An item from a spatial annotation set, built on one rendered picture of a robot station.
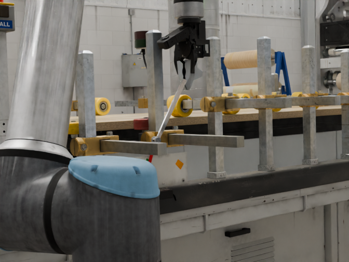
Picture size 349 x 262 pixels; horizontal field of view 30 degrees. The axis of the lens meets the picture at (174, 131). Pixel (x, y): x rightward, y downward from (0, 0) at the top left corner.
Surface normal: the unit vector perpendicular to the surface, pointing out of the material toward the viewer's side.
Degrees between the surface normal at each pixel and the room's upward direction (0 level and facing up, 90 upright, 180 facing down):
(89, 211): 89
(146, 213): 90
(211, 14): 90
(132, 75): 90
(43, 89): 75
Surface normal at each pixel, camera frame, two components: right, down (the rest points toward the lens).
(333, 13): 0.65, 0.02
